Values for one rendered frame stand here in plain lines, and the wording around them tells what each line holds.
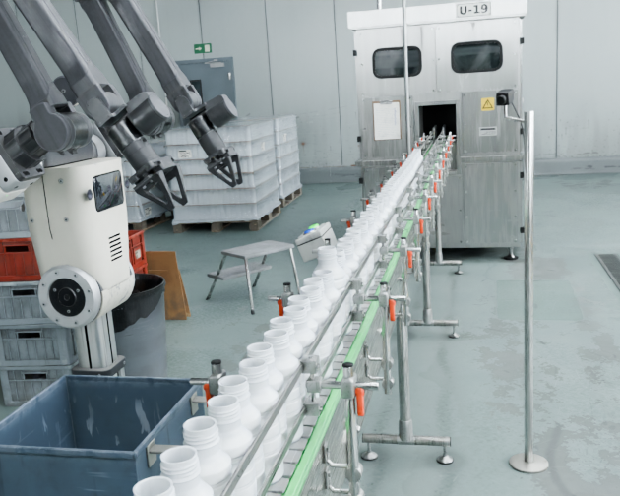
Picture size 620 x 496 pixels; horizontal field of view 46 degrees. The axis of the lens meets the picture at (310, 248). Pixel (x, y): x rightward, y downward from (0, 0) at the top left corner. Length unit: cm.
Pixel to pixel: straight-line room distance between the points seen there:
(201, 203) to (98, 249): 654
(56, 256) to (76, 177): 20
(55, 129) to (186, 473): 97
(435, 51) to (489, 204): 132
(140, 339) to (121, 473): 228
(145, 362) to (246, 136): 481
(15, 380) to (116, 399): 250
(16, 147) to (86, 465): 68
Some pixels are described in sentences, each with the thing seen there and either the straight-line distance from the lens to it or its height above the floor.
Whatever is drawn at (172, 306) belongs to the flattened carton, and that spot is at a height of 10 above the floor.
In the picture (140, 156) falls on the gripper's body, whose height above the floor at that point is 140.
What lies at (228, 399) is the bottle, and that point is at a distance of 88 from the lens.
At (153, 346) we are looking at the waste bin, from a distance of 360.
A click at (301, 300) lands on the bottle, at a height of 117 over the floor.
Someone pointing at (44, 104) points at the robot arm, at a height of 151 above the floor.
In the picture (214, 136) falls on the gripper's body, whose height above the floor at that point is 140.
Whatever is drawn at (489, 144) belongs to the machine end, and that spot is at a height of 98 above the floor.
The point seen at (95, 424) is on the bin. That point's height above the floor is 84.
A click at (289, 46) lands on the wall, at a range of 1201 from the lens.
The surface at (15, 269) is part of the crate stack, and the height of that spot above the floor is 73.
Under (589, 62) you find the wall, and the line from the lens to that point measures 1177.
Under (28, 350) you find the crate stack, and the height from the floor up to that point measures 30.
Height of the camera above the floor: 151
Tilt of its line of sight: 12 degrees down
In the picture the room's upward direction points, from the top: 4 degrees counter-clockwise
